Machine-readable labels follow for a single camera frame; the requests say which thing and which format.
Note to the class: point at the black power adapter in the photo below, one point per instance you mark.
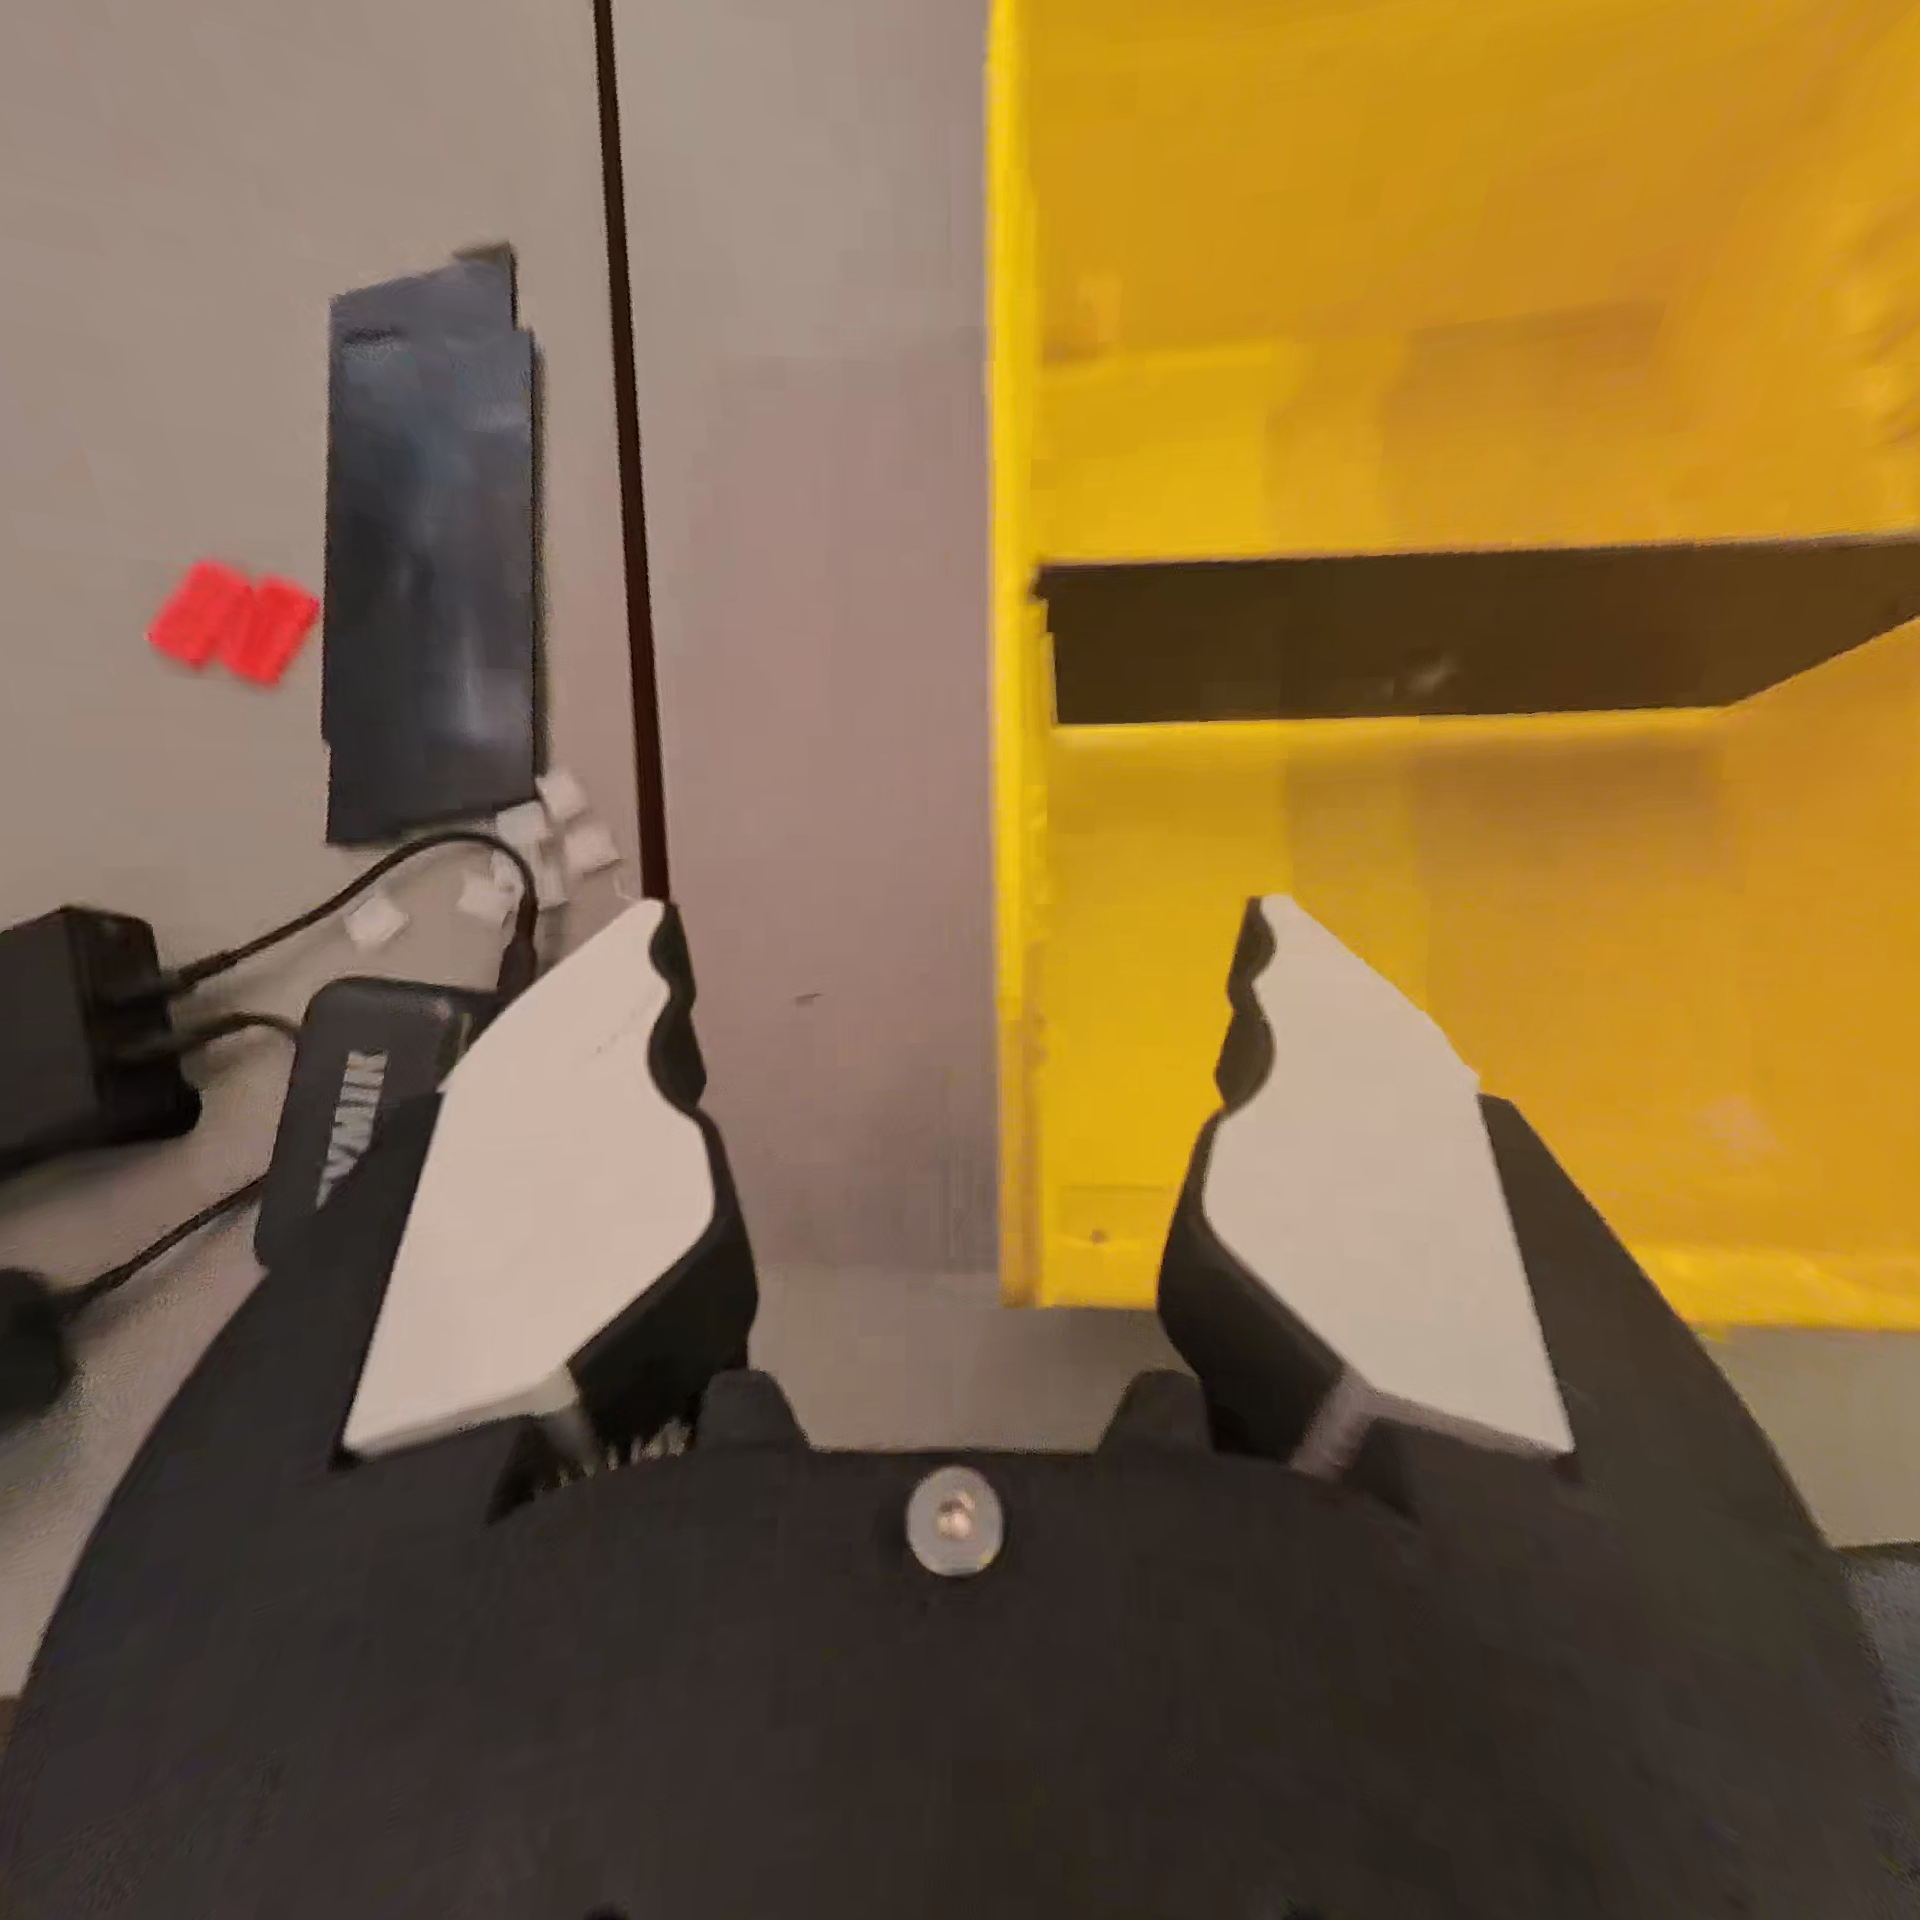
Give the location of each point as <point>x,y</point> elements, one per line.
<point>77,1036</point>

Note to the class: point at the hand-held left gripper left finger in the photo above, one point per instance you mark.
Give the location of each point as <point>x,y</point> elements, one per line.
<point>525,1201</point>

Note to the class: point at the black bin divider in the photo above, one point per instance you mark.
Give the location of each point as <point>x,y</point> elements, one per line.
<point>1349,638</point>

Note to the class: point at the black printed charger box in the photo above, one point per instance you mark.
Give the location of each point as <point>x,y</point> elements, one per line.
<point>340,1109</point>

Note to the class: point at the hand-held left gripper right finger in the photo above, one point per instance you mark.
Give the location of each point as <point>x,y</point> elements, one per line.
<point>1381,1201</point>

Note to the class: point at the scattered white plastic clips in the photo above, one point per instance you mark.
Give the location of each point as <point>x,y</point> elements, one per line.
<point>565,797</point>

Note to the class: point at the yellow plastic bin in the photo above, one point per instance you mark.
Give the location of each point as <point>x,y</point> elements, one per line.
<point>1426,375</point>

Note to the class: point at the red tape piece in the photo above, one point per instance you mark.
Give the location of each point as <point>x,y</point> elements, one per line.
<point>235,623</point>

